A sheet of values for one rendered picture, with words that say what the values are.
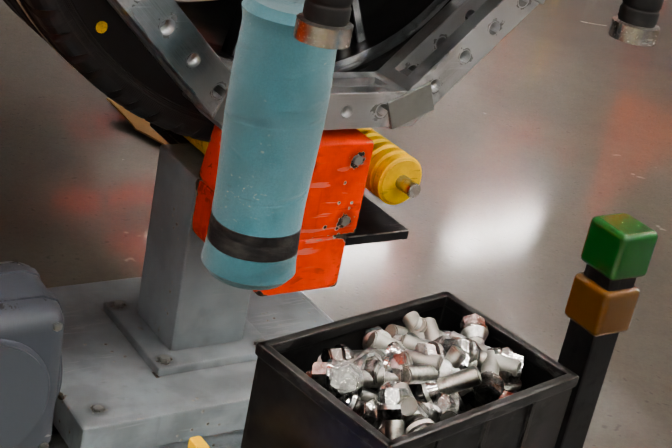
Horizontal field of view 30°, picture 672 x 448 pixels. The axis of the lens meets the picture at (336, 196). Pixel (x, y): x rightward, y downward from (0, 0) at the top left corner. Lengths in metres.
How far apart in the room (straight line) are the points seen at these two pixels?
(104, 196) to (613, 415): 1.03
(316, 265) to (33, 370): 0.31
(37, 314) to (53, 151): 1.40
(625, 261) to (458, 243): 1.55
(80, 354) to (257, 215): 0.45
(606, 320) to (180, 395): 0.60
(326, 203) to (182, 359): 0.31
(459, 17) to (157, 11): 0.39
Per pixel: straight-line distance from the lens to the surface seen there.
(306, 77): 1.06
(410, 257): 2.41
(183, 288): 1.47
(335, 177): 1.29
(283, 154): 1.09
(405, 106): 1.31
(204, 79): 1.17
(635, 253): 0.99
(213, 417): 1.45
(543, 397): 0.93
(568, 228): 2.73
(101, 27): 1.20
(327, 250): 1.33
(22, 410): 1.25
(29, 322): 1.22
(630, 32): 1.16
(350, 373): 0.87
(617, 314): 1.01
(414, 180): 1.38
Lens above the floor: 1.02
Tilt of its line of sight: 23 degrees down
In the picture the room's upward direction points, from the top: 12 degrees clockwise
